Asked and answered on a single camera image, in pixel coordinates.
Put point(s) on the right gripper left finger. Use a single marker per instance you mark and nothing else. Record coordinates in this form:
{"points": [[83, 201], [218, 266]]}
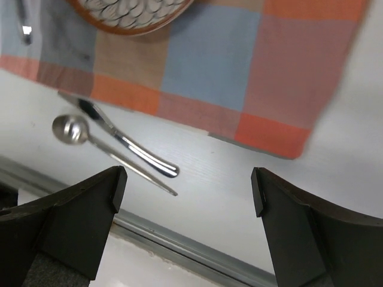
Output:
{"points": [[59, 239]]}

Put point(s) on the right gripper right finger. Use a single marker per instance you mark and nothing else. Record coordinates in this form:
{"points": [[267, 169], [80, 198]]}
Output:
{"points": [[314, 242]]}

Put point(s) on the orange checked cloth placemat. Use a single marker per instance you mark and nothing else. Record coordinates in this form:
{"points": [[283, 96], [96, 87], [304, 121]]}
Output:
{"points": [[259, 73]]}

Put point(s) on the silver fork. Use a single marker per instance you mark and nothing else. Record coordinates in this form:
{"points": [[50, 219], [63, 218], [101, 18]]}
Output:
{"points": [[23, 22]]}

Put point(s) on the floral patterned ceramic plate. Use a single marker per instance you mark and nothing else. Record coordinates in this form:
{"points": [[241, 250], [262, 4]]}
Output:
{"points": [[130, 18]]}

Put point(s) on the silver spoon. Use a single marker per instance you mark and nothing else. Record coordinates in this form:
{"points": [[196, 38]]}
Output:
{"points": [[74, 130]]}

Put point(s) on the silver table knife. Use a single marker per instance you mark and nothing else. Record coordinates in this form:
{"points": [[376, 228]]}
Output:
{"points": [[95, 113]]}

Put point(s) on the aluminium frame rail front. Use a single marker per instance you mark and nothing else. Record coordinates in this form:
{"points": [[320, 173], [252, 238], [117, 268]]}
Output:
{"points": [[184, 252]]}

